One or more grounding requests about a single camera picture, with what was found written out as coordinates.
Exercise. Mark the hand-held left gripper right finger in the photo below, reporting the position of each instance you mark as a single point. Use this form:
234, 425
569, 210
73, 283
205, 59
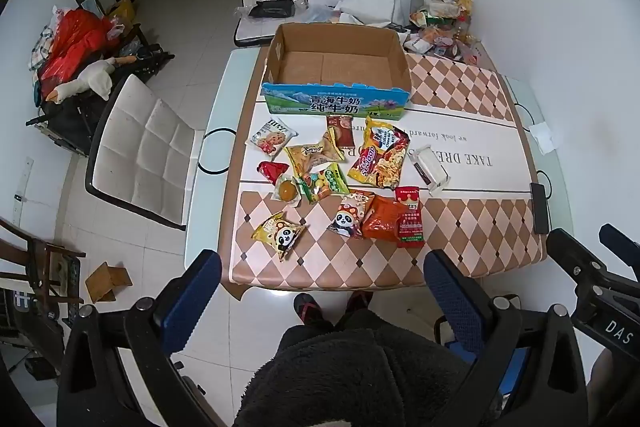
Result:
452, 302

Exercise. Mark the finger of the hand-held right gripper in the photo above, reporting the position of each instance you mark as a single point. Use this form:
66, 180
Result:
622, 242
575, 257

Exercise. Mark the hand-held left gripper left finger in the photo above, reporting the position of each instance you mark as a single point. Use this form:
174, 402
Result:
192, 302

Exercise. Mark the red packet with white label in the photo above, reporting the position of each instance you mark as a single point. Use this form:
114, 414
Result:
411, 227

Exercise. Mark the plain orange snack packet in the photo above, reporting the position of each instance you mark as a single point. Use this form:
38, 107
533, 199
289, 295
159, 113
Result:
382, 219

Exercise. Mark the yellow panda snack packet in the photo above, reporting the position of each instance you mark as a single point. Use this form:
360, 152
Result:
279, 234

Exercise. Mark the orange panda snack packet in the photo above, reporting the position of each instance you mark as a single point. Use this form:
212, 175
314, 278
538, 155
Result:
350, 217

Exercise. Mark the clear brown bun packet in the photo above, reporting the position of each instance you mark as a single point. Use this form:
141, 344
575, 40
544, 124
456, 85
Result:
286, 191

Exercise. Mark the yellow red noodle packet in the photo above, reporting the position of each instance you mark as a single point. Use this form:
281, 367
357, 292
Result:
378, 157

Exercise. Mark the green candy packet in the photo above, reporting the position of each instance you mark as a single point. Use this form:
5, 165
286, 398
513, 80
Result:
325, 183

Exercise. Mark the yellow egg cake packet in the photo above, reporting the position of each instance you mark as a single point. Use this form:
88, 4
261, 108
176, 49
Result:
312, 155

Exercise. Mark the cardboard box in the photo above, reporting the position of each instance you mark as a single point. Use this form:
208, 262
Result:
340, 67

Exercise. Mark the person's right forearm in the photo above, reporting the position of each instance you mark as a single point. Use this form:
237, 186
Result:
612, 387

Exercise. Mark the red black slipper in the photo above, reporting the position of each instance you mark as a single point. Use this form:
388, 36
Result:
307, 307
360, 301

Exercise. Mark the checked table mat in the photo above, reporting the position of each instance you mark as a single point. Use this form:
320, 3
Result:
310, 267

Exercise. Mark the white tissue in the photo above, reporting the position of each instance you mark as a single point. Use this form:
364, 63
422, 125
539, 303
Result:
545, 138

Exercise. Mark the clear plastic box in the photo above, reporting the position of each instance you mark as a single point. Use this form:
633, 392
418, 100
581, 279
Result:
430, 169

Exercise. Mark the dark wooden chair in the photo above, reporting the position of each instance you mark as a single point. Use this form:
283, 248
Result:
35, 252

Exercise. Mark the white cookie packet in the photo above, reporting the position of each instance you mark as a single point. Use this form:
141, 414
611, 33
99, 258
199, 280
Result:
270, 137

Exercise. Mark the small brown red packet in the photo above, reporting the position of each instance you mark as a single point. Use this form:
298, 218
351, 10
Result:
341, 132

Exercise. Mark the black metal rack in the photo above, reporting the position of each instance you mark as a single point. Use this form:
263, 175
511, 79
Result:
75, 122

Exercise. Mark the white plush goose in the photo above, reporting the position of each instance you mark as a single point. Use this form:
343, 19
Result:
97, 77

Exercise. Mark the pile of assorted snack packets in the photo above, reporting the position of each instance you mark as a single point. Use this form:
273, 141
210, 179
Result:
442, 29

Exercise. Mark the red plastic bag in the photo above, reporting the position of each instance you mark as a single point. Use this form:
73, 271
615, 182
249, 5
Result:
75, 42

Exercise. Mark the yellow bag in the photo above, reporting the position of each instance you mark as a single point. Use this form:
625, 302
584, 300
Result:
122, 12

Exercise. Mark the black bag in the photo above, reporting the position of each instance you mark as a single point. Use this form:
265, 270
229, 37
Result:
272, 9

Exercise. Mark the white paper sheets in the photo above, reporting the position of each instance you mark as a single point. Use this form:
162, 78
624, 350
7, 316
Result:
367, 2

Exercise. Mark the clear plastic bag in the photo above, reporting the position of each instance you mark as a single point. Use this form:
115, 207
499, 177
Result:
317, 13

